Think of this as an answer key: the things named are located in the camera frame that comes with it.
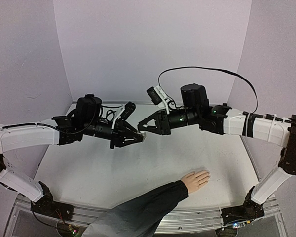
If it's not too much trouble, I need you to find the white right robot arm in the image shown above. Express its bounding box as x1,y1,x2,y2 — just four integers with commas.
138,84,296,205

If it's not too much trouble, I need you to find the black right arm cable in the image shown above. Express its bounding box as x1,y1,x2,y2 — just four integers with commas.
157,65,296,128

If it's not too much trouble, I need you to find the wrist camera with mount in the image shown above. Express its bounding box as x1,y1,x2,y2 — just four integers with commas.
146,86,176,115
111,102,136,129

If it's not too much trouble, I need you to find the dark sleeved forearm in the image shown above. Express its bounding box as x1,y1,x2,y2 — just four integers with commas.
82,180,188,237

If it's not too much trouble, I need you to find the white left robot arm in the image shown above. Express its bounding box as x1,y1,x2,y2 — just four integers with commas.
0,94,146,216

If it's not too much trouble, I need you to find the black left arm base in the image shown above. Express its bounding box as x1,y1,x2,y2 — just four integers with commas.
31,181,74,221

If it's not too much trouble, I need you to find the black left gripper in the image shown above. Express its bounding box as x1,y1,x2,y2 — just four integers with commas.
83,119,143,149

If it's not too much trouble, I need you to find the mannequin hand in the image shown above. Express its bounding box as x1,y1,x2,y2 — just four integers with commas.
181,170,210,194

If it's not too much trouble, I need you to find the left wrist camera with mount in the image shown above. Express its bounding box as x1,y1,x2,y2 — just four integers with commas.
111,102,136,129

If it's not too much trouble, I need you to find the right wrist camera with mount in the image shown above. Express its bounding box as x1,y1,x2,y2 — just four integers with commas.
146,86,176,115

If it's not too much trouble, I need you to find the aluminium table frame rail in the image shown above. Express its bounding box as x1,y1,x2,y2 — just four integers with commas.
4,195,287,237

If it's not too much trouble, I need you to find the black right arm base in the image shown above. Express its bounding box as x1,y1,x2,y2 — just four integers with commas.
221,197,264,226

